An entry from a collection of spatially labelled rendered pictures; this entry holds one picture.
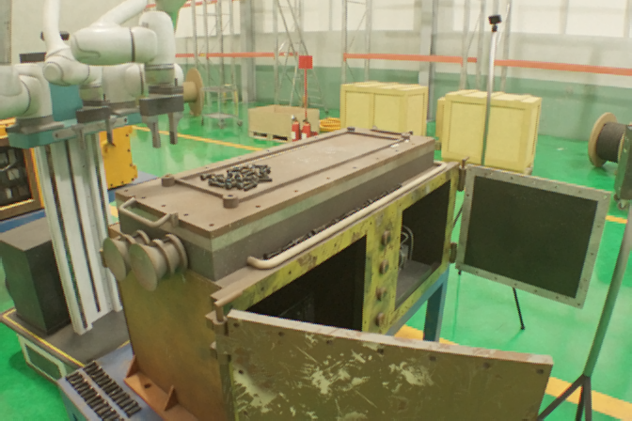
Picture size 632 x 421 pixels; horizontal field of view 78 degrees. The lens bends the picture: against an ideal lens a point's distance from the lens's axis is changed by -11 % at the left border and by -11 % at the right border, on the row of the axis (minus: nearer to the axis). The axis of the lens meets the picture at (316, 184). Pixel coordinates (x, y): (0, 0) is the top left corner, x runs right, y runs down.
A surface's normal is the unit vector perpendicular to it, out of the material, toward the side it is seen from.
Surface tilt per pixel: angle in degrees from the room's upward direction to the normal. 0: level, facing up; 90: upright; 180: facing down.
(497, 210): 90
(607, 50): 90
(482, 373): 90
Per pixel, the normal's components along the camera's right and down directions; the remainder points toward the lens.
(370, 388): -0.27, 0.30
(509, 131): -0.59, 0.25
